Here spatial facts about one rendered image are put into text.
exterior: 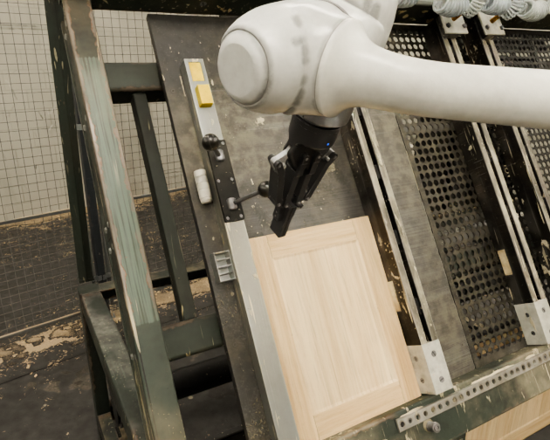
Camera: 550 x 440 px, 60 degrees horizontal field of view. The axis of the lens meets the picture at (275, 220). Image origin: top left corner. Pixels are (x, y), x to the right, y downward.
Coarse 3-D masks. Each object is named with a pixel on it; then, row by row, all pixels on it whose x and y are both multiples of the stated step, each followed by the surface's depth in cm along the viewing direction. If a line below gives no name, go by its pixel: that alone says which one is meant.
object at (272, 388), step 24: (192, 96) 115; (216, 120) 116; (216, 192) 111; (240, 240) 110; (240, 264) 109; (240, 288) 108; (240, 312) 110; (264, 312) 108; (264, 336) 107; (264, 360) 106; (264, 384) 104; (264, 408) 106; (288, 408) 105; (288, 432) 104
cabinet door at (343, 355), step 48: (288, 240) 118; (336, 240) 124; (288, 288) 115; (336, 288) 121; (384, 288) 127; (288, 336) 112; (336, 336) 117; (384, 336) 123; (288, 384) 109; (336, 384) 114; (384, 384) 119; (336, 432) 111
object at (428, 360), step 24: (360, 120) 134; (360, 144) 129; (360, 168) 131; (384, 168) 130; (360, 192) 132; (384, 192) 129; (384, 216) 126; (384, 240) 127; (384, 264) 128; (408, 264) 126; (408, 288) 123; (408, 312) 123; (408, 336) 125; (432, 336) 123; (432, 360) 121; (432, 384) 119
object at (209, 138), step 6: (204, 138) 101; (210, 138) 101; (216, 138) 101; (204, 144) 101; (210, 144) 101; (216, 144) 101; (210, 150) 102; (216, 150) 107; (222, 150) 112; (216, 156) 112; (222, 156) 112
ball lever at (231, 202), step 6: (258, 186) 104; (264, 186) 103; (258, 192) 105; (264, 192) 103; (228, 198) 110; (234, 198) 110; (240, 198) 109; (246, 198) 108; (228, 204) 110; (234, 204) 110
